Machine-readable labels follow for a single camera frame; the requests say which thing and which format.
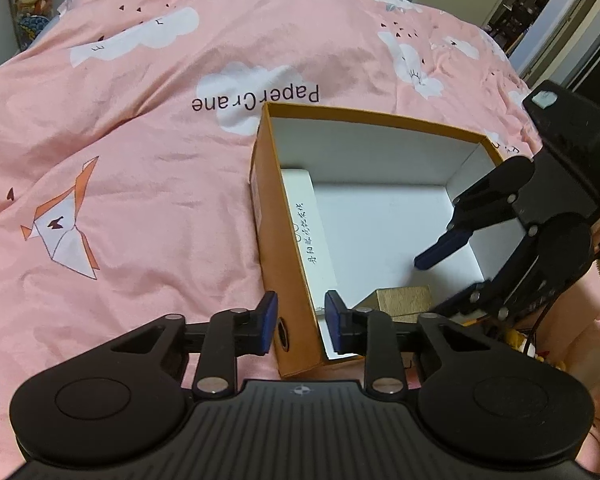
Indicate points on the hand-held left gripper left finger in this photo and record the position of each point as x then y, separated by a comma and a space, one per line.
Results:
269, 322

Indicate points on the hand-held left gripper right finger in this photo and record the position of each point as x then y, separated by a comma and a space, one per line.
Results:
333, 322

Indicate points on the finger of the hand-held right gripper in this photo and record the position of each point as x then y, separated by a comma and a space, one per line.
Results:
510, 292
442, 251

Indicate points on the orange cardboard box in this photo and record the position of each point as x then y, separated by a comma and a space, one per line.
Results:
267, 210

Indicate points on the white flat box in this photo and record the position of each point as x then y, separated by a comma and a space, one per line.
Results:
305, 210

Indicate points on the pink printed blanket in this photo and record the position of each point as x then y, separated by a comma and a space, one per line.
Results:
155, 160

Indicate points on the blue patterned plush toy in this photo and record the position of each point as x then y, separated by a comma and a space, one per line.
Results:
34, 26

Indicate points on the white door frame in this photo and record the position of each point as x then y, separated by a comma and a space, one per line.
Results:
560, 35

